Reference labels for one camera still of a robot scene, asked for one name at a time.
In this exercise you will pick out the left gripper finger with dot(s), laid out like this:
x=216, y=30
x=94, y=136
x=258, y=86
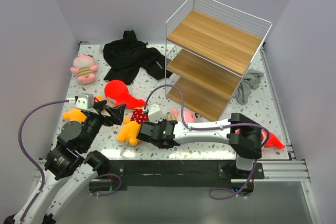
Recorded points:
x=99, y=106
x=115, y=114

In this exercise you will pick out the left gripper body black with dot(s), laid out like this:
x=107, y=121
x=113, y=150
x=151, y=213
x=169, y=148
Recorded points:
x=94, y=121

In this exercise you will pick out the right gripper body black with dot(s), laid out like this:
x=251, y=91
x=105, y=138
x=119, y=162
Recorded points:
x=159, y=124

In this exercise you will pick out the red whale plush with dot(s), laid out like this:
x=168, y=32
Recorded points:
x=118, y=91

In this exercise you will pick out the orange bear plush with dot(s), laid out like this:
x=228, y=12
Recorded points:
x=76, y=114
x=131, y=126

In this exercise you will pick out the pink striped plush doll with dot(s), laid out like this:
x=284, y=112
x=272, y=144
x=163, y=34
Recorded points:
x=176, y=115
x=84, y=66

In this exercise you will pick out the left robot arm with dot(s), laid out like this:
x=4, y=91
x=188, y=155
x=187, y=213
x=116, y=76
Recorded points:
x=70, y=166

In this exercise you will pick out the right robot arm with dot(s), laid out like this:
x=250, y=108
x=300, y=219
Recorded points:
x=241, y=133

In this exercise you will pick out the black cloth garment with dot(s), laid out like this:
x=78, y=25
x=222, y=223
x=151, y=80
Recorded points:
x=127, y=55

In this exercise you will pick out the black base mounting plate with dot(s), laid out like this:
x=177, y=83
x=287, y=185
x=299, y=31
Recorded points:
x=179, y=173

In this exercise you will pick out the grey crumpled cloth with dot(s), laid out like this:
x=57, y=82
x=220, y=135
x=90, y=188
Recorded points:
x=250, y=81

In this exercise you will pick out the red shark plush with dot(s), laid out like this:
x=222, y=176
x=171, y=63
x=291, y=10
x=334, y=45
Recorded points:
x=273, y=141

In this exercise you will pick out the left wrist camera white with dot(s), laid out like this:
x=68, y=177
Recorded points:
x=84, y=101

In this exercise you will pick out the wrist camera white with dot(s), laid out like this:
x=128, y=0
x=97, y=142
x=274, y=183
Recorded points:
x=154, y=113
x=84, y=101

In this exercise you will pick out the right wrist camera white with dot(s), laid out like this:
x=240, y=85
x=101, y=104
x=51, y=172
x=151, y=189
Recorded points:
x=154, y=113

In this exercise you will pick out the white wire wooden shelf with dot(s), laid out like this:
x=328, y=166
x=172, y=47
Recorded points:
x=210, y=47

